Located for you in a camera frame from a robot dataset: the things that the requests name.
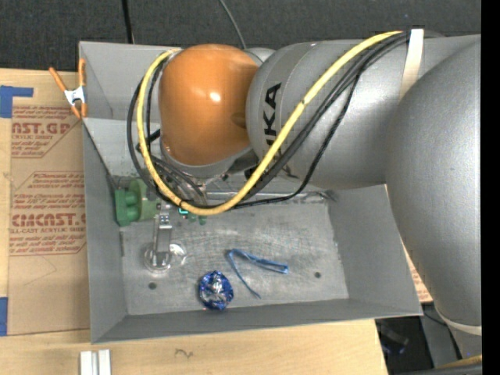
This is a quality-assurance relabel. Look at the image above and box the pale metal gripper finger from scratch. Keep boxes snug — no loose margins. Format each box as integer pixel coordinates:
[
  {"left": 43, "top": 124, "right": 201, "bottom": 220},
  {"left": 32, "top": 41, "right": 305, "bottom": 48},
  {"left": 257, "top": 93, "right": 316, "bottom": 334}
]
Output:
[{"left": 152, "top": 213, "right": 173, "bottom": 266}]

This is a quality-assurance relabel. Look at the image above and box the clear glass cup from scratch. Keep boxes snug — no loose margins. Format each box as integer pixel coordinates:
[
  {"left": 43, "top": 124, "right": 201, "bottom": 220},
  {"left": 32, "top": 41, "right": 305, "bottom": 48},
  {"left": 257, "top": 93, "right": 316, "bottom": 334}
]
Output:
[{"left": 142, "top": 239, "right": 188, "bottom": 275}]

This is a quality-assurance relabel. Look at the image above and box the green plastic block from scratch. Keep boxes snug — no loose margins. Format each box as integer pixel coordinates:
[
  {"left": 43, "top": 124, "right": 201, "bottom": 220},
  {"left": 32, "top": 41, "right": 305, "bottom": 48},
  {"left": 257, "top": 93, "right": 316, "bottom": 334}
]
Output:
[{"left": 113, "top": 177, "right": 162, "bottom": 227}]

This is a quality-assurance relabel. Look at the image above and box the blue shiny foil ball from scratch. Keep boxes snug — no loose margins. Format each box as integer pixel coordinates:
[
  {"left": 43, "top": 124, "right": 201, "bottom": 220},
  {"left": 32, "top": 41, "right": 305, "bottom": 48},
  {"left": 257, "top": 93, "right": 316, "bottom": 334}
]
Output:
[{"left": 197, "top": 270, "right": 235, "bottom": 312}]

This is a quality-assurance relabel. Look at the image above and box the blue rubber band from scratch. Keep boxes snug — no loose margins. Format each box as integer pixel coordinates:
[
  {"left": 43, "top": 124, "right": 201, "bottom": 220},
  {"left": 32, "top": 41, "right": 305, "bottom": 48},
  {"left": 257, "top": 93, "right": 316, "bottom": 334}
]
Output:
[{"left": 225, "top": 248, "right": 291, "bottom": 300}]

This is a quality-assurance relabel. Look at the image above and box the grey metal bin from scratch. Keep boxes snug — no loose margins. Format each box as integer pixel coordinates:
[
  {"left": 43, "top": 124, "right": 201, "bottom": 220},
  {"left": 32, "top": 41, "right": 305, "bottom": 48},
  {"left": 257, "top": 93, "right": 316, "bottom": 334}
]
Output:
[{"left": 77, "top": 40, "right": 425, "bottom": 345}]

